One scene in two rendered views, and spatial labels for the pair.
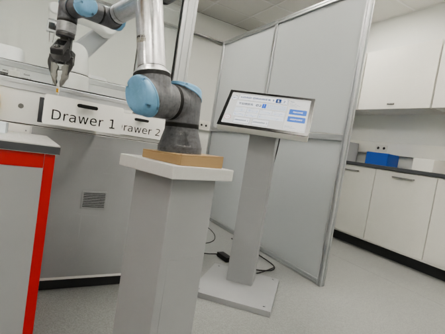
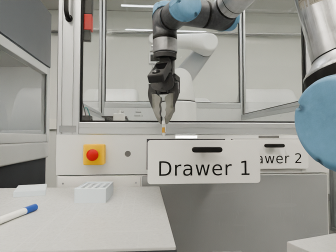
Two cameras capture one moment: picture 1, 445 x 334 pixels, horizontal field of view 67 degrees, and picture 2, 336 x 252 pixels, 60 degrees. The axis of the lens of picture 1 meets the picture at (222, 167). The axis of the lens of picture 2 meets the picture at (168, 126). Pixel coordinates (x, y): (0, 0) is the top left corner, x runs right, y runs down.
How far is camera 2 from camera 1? 69 cm
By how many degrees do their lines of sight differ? 28
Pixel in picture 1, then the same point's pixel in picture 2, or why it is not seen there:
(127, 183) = (266, 236)
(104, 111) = (230, 150)
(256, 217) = not seen: outside the picture
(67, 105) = (177, 151)
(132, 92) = (318, 122)
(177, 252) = not seen: outside the picture
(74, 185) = (198, 245)
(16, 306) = not seen: outside the picture
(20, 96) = (125, 142)
